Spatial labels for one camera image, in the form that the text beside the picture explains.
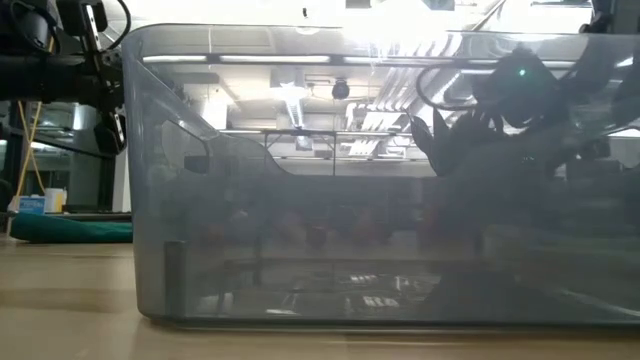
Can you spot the dark green cloth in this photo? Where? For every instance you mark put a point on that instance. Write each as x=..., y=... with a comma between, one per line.
x=70, y=231

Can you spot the grey translucent plastic container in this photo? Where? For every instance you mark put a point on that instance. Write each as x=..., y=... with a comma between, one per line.
x=320, y=200

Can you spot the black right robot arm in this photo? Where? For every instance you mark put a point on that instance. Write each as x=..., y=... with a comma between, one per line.
x=600, y=17

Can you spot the white plastic cup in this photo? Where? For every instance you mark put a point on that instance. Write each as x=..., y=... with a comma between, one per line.
x=55, y=200

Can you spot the black ceiling dome camera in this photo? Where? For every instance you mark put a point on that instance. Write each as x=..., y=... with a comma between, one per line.
x=340, y=90

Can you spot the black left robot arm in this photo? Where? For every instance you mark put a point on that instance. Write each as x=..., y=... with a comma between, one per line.
x=40, y=75

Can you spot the green succulent in white pot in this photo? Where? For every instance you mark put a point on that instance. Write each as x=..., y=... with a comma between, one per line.
x=440, y=150

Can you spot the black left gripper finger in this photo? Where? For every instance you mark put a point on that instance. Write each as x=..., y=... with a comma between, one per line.
x=110, y=132

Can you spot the blue and white box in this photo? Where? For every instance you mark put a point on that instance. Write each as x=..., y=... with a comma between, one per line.
x=31, y=205

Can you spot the black aluminium table frame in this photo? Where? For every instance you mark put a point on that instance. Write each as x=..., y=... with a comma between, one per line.
x=100, y=216

